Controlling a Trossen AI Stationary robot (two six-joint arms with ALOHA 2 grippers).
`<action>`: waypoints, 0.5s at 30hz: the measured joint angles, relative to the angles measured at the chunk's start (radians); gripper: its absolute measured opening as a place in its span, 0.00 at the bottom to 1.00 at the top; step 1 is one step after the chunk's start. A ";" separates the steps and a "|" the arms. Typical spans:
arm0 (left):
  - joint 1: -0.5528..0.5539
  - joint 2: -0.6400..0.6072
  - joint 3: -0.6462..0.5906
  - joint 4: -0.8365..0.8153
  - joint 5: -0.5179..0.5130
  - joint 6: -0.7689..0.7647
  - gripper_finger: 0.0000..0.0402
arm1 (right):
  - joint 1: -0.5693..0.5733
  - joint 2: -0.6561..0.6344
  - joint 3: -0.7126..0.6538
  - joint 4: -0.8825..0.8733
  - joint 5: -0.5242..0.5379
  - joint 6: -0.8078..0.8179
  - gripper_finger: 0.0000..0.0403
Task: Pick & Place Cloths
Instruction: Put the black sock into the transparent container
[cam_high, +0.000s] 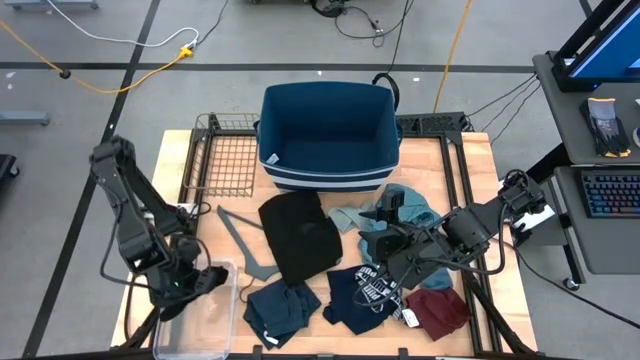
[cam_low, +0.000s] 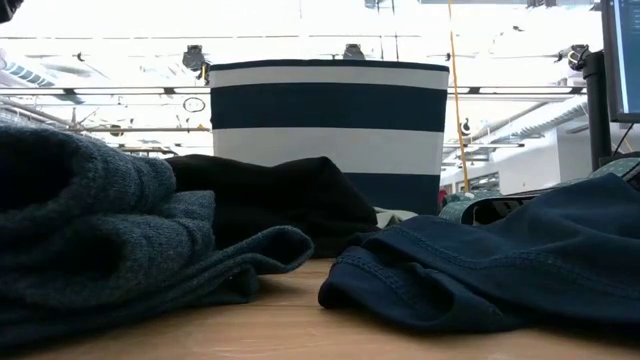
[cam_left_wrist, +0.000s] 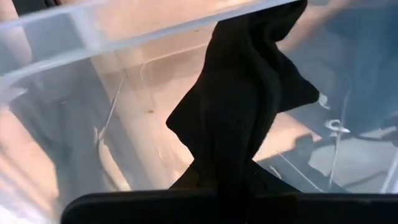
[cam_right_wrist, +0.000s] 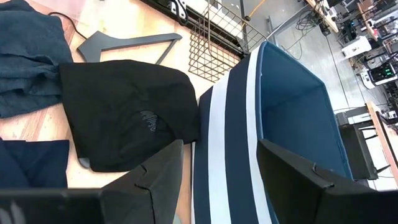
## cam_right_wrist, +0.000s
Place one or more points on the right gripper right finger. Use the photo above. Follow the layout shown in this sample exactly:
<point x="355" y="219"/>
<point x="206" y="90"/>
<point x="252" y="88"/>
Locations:
<point x="295" y="193"/>

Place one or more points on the grey clothes hanger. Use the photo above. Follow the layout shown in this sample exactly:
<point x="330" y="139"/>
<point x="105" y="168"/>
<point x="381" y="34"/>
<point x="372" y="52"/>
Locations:
<point x="102" y="43"/>

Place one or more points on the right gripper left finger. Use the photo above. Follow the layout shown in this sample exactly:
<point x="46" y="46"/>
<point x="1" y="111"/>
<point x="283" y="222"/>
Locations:
<point x="155" y="193"/>

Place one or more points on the white machine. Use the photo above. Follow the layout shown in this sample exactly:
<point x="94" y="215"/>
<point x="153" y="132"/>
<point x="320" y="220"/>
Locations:
<point x="356" y="46"/>

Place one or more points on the wooden workbench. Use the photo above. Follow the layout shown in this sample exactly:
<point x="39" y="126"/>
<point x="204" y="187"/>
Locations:
<point x="323" y="15"/>

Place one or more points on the wooden table edge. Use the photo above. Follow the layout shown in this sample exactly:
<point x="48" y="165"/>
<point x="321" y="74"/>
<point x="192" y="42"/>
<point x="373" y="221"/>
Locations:
<point x="384" y="137"/>

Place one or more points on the dark teal knit sweater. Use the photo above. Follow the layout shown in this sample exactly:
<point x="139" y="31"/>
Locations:
<point x="28" y="62"/>

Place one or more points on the navy white-printed shirt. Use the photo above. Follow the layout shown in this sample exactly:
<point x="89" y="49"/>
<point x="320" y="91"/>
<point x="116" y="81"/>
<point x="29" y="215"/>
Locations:
<point x="37" y="165"/>

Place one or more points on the blue white-striped fabric bin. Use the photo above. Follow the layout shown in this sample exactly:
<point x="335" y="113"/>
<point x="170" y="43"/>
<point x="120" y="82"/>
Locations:
<point x="236" y="140"/>

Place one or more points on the black garment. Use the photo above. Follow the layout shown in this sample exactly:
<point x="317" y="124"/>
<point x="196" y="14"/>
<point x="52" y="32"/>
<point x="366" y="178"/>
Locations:
<point x="124" y="109"/>

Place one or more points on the black device with green lights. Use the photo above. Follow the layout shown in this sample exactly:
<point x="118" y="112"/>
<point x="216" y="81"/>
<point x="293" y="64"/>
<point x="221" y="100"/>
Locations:
<point x="382" y="74"/>

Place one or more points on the black equipment box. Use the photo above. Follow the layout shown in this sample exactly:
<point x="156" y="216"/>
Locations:
<point x="357" y="152"/>

